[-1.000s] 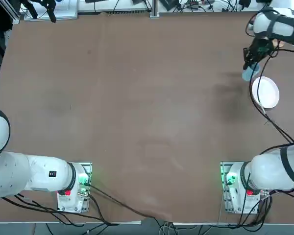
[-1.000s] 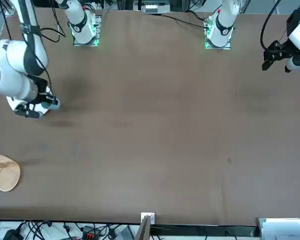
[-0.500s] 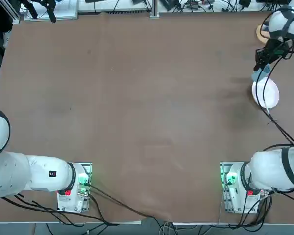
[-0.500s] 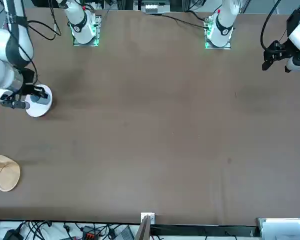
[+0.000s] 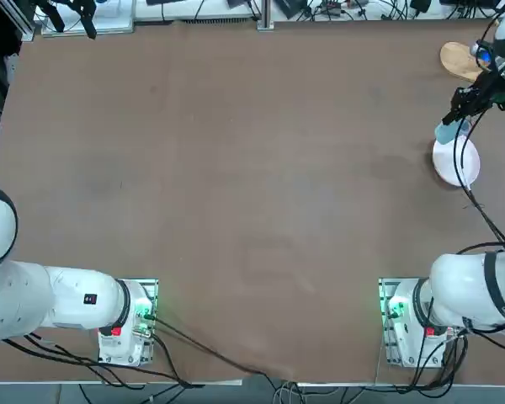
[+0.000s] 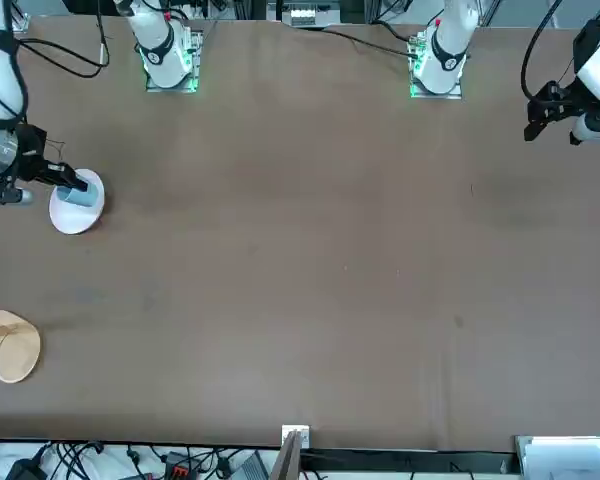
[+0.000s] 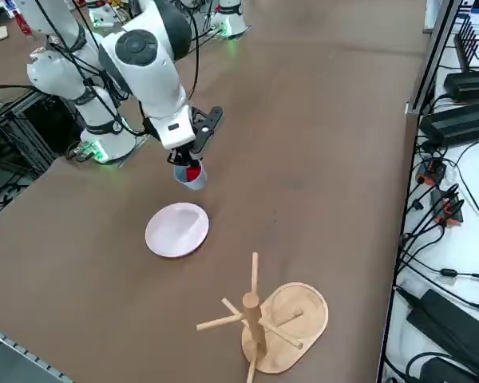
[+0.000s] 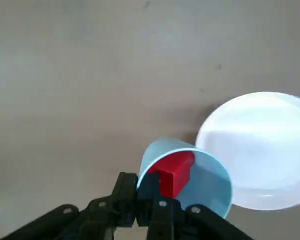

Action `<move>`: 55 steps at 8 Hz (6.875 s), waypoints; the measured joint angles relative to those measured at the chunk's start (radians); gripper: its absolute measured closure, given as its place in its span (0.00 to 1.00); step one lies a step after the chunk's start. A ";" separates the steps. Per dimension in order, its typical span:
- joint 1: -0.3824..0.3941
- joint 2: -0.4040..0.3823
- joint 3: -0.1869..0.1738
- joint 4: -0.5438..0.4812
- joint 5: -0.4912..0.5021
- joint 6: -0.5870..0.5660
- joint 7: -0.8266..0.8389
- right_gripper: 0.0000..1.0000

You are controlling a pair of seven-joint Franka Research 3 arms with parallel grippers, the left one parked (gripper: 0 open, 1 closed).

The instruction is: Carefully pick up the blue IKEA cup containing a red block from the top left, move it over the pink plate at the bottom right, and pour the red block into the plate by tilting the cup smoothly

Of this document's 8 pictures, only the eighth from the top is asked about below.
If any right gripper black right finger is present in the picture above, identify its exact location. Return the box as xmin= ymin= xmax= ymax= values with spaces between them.
xmin=136 ymin=172 xmax=253 ymax=240

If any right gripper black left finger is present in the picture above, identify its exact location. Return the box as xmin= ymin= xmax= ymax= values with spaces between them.
xmin=0 ymin=171 xmax=139 ymax=240

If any red block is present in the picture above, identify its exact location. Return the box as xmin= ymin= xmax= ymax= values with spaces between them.
xmin=147 ymin=151 xmax=196 ymax=200

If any blue plastic cup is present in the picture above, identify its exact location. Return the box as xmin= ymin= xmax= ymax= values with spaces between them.
xmin=136 ymin=136 xmax=234 ymax=220

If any pink round plate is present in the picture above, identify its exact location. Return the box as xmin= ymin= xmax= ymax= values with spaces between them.
xmin=194 ymin=91 xmax=300 ymax=211

